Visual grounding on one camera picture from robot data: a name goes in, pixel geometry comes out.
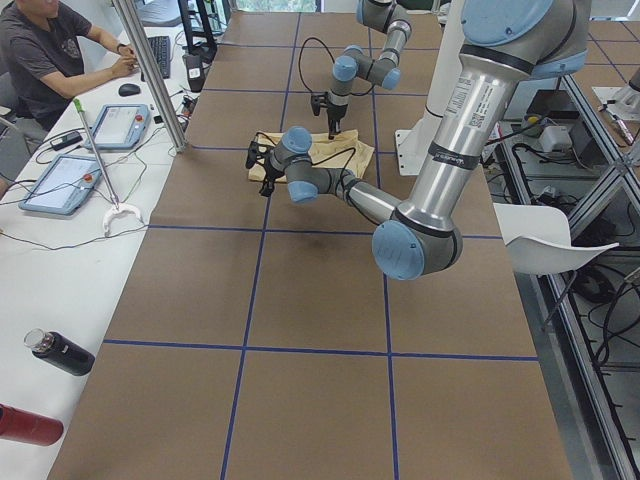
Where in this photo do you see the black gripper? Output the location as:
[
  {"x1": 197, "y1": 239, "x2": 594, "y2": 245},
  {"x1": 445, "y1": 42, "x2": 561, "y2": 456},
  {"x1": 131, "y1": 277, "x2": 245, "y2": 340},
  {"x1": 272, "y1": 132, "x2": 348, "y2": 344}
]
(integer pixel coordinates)
[
  {"x1": 245, "y1": 142, "x2": 284, "y2": 198},
  {"x1": 310, "y1": 91, "x2": 348, "y2": 140}
]

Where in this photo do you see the cream long sleeve shirt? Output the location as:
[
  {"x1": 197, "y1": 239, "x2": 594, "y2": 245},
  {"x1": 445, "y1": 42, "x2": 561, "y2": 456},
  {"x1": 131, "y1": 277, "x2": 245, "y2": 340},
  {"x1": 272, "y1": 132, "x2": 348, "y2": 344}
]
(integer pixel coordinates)
[{"x1": 258, "y1": 130, "x2": 374, "y2": 178}]

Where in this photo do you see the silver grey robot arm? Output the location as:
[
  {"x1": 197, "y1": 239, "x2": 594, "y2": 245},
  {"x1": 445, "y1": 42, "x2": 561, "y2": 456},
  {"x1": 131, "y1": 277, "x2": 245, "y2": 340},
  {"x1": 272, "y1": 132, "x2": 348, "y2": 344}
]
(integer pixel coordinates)
[
  {"x1": 246, "y1": 1, "x2": 591, "y2": 280},
  {"x1": 311, "y1": 1, "x2": 412, "y2": 139}
]

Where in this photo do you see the reacher grabber stick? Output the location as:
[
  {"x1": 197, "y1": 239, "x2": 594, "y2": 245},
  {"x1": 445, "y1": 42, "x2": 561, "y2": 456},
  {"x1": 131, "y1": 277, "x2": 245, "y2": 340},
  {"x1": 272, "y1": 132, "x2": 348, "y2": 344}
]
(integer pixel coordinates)
[{"x1": 73, "y1": 97, "x2": 144, "y2": 237}]

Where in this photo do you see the far blue teach pendant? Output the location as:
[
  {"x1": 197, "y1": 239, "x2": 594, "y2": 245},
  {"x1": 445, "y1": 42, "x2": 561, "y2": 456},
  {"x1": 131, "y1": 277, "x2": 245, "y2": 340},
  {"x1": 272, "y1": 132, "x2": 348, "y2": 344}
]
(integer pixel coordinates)
[{"x1": 91, "y1": 104, "x2": 150, "y2": 151}]

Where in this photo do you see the blue teach pendant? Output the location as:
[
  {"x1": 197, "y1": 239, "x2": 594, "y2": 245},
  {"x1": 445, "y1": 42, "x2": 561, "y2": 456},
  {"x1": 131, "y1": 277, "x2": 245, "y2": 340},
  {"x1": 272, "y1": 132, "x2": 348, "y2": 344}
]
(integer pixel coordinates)
[
  {"x1": 91, "y1": 104, "x2": 150, "y2": 151},
  {"x1": 18, "y1": 154, "x2": 102, "y2": 216}
]

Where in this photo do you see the black computer mouse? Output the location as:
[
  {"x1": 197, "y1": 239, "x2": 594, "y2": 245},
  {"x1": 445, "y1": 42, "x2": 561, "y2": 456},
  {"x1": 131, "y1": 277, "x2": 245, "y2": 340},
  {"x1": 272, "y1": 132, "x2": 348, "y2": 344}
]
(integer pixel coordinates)
[{"x1": 118, "y1": 83, "x2": 141, "y2": 97}]

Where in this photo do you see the black keyboard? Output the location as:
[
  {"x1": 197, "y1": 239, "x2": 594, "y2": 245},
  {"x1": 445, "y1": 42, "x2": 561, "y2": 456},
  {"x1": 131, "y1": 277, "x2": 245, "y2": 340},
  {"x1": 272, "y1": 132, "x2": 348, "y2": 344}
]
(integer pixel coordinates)
[{"x1": 147, "y1": 35, "x2": 171, "y2": 79}]

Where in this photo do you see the near blue teach pendant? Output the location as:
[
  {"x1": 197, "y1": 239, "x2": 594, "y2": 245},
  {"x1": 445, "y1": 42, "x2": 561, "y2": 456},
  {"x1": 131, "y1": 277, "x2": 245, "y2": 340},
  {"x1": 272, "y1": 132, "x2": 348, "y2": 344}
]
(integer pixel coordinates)
[{"x1": 18, "y1": 154, "x2": 102, "y2": 216}]

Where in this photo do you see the white plastic chair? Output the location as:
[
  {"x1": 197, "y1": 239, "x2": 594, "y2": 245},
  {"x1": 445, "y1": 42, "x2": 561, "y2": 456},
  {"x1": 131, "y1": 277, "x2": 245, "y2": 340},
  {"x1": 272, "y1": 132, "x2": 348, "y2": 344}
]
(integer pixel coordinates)
[{"x1": 493, "y1": 203, "x2": 619, "y2": 275}]

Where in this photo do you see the seated person grey shirt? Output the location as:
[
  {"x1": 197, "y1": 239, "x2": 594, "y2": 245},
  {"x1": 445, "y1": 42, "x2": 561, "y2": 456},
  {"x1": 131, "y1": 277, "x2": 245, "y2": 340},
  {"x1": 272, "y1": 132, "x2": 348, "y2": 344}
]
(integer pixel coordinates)
[{"x1": 0, "y1": 0, "x2": 139, "y2": 132}]

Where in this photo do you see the black water bottle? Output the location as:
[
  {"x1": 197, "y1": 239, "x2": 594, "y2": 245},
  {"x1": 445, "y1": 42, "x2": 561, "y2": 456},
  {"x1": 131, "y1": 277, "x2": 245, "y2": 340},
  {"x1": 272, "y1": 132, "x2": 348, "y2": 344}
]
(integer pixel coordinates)
[{"x1": 24, "y1": 328, "x2": 95, "y2": 376}]

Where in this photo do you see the red water bottle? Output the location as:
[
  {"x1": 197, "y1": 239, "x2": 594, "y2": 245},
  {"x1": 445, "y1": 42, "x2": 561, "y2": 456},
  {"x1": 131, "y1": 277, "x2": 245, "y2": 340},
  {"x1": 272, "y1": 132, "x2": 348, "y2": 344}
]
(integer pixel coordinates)
[{"x1": 1, "y1": 405, "x2": 64, "y2": 446}]

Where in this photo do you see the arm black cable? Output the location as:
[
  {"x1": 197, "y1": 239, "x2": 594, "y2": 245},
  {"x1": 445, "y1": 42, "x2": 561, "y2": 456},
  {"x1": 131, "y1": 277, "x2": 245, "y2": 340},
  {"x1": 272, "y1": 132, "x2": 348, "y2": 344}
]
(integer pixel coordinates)
[{"x1": 307, "y1": 144, "x2": 401, "y2": 226}]

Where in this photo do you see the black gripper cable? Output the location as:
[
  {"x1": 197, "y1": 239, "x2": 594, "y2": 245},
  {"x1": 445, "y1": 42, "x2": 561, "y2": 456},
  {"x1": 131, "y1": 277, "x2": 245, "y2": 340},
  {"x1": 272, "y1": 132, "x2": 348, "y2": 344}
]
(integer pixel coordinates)
[{"x1": 298, "y1": 36, "x2": 337, "y2": 97}]

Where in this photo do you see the aluminium frame post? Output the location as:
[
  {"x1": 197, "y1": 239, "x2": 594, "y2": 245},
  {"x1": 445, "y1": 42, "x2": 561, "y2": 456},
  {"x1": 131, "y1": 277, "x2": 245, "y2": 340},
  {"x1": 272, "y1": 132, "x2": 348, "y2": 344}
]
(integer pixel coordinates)
[{"x1": 113, "y1": 0, "x2": 187, "y2": 153}]

